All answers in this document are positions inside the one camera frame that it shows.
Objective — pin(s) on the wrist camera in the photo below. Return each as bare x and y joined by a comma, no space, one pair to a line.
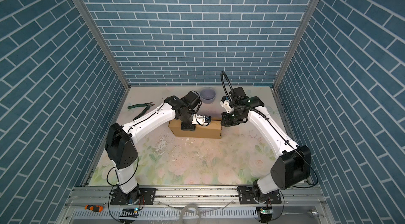
202,120
226,104

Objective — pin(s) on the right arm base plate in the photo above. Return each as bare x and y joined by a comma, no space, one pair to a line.
252,195

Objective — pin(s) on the brown cardboard box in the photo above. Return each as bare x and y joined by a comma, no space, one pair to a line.
212,131

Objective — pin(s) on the orange black screwdriver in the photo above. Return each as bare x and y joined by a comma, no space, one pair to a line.
94,208

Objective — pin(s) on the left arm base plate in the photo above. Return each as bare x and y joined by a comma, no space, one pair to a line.
139,196

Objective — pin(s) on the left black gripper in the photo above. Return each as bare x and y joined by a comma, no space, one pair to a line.
191,127

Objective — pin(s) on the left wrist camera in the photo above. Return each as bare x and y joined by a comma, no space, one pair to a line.
202,120

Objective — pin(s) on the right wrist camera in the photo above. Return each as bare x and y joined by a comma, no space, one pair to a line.
226,104

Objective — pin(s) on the clear plastic tube loop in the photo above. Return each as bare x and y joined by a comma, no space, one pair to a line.
191,209

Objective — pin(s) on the white slotted cable duct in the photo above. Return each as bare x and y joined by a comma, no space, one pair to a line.
166,214

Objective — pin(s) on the aluminium mounting rail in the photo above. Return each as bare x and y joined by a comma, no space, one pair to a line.
201,195

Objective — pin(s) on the lavender ceramic cup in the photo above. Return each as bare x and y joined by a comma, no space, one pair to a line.
207,95

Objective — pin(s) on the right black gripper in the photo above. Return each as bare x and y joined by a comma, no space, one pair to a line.
226,122

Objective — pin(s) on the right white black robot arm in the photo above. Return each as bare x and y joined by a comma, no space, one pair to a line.
293,162

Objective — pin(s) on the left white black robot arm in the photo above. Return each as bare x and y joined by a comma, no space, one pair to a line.
122,139

